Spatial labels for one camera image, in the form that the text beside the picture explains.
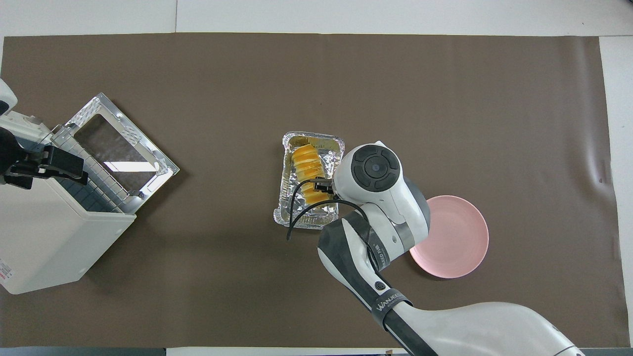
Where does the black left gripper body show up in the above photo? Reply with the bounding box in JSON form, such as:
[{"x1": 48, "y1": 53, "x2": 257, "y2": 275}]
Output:
[{"x1": 0, "y1": 128, "x2": 71, "y2": 175}]

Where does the sliced yellow bread loaf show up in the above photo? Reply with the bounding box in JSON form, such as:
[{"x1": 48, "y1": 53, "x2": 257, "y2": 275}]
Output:
[{"x1": 291, "y1": 143, "x2": 331, "y2": 206}]

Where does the aluminium foil tray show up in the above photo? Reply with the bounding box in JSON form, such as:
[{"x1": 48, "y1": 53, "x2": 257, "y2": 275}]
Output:
[{"x1": 273, "y1": 131, "x2": 346, "y2": 229}]

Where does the silver glass oven door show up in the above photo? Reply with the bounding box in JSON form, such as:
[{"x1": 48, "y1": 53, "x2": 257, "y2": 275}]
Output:
[{"x1": 64, "y1": 92, "x2": 180, "y2": 214}]

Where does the cream toaster oven body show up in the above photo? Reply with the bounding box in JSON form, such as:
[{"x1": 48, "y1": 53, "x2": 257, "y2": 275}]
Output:
[{"x1": 0, "y1": 131, "x2": 137, "y2": 295}]

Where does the brown table mat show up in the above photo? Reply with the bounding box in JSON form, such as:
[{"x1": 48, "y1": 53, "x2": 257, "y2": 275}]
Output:
[{"x1": 0, "y1": 33, "x2": 631, "y2": 349}]

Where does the pink round plate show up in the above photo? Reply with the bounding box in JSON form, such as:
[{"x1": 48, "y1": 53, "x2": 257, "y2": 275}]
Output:
[{"x1": 409, "y1": 195, "x2": 490, "y2": 279}]

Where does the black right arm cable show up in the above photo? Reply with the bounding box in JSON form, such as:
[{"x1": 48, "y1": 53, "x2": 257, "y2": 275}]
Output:
[{"x1": 286, "y1": 179, "x2": 381, "y2": 270}]

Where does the oven wire rack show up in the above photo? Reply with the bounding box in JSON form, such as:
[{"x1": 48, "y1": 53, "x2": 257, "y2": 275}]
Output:
[{"x1": 52, "y1": 130, "x2": 137, "y2": 214}]

